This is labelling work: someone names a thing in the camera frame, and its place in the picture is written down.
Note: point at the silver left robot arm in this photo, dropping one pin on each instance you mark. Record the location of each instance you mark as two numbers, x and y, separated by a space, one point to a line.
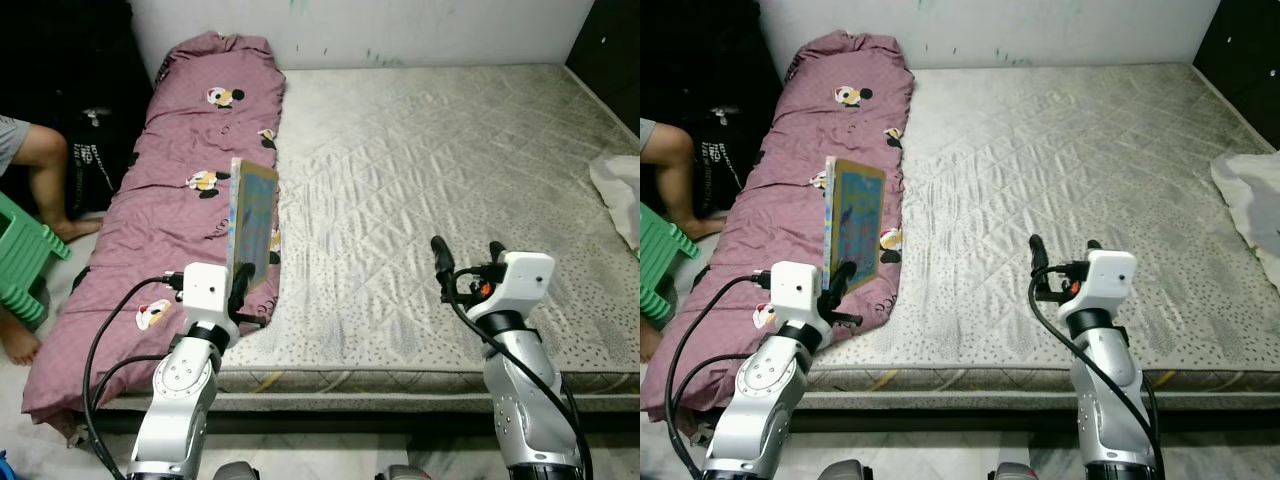
180 395
765 395

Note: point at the white pillow with tree print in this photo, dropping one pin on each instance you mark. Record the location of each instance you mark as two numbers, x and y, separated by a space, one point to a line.
1255 200
620 185

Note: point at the white quilted mattress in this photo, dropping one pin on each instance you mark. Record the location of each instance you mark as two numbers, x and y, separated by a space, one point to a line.
430 180
1060 180

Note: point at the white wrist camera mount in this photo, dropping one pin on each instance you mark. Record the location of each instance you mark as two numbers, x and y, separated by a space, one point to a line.
1112 280
797 292
208 292
527 282

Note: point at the black bag white print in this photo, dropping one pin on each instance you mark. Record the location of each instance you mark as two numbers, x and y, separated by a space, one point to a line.
100 160
730 160

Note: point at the grey robot right leg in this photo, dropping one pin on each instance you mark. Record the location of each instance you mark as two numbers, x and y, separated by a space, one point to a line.
402 472
1014 472

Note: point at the black tufted headboard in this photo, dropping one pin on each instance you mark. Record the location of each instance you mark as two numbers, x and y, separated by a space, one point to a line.
1245 50
610 50

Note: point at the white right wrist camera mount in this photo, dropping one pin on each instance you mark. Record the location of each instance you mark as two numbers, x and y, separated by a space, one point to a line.
1112 280
527 282

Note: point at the blue yellow children's book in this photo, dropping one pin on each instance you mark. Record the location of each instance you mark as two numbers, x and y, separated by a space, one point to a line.
257 215
858 215

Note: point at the grey bed base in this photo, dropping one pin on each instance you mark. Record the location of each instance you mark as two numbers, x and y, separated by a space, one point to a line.
400 403
1000 402

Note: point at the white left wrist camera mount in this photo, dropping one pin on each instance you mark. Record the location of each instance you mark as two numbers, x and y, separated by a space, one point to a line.
208 292
797 292

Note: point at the grey robot left leg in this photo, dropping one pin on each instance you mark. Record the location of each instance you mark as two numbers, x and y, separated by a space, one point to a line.
845 471
235 472

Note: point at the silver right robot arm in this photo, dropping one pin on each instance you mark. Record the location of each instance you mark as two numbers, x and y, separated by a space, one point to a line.
530 400
1110 400

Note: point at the person in grey shorts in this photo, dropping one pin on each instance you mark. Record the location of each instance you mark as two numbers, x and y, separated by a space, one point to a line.
675 160
45 160

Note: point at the grey robot leg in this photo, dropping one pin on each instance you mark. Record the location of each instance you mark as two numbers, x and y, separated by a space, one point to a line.
845 471
235 472
402 472
1014 472

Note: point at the green plastic stool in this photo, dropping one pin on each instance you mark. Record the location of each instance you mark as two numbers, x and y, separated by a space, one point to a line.
30 260
665 262

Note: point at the purple cartoon print quilt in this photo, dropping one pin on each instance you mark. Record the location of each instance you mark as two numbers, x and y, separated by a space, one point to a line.
170 150
800 130

